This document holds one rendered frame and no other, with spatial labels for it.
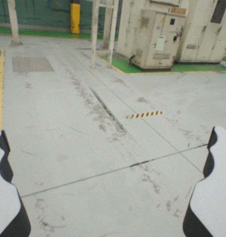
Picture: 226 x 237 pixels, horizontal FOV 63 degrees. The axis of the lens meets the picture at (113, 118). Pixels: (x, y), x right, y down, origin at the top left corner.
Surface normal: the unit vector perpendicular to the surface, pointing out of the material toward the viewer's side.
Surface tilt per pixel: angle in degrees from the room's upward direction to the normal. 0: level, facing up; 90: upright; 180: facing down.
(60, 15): 90
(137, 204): 0
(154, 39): 90
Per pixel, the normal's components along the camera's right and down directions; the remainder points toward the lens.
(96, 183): 0.12, -0.86
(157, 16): 0.44, 0.50
